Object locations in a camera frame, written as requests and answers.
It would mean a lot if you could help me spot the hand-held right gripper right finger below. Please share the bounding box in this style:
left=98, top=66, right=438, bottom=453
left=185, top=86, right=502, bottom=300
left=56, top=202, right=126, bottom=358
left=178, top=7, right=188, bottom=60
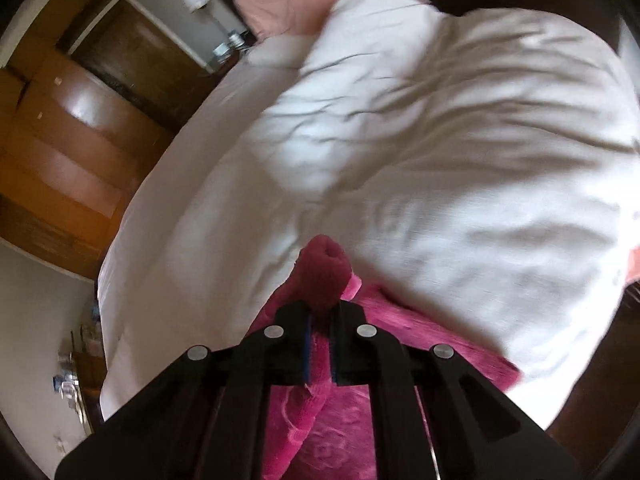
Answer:
left=327, top=302, right=583, bottom=480

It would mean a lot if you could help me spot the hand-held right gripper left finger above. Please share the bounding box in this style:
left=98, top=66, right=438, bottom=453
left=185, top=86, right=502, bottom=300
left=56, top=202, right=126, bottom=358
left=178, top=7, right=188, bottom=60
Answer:
left=54, top=302, right=313, bottom=480

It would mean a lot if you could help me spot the white bed duvet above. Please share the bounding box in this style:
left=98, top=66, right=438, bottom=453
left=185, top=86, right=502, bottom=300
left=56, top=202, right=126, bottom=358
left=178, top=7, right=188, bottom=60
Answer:
left=96, top=0, right=640, bottom=432

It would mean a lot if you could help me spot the cluttered wooden side table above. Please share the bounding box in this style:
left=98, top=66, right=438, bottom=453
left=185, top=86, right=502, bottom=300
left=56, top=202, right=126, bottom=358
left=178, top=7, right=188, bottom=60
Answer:
left=49, top=299, right=109, bottom=437

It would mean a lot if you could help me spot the wooden wardrobe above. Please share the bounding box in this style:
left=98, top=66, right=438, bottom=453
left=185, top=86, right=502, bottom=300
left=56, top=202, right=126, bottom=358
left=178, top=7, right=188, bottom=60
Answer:
left=0, top=0, right=174, bottom=279

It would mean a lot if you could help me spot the dark nightstand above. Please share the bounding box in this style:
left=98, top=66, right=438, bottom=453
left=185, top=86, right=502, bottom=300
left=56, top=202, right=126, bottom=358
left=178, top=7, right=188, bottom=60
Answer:
left=199, top=0, right=257, bottom=70

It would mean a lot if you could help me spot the dark wooden door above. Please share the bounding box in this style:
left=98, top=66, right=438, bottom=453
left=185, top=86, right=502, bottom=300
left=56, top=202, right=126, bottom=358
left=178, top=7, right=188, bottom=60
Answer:
left=69, top=0, right=222, bottom=132

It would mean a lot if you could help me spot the pink pillow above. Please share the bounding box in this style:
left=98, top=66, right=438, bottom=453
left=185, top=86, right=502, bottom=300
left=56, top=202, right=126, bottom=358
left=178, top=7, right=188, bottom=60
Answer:
left=231, top=0, right=357, bottom=42

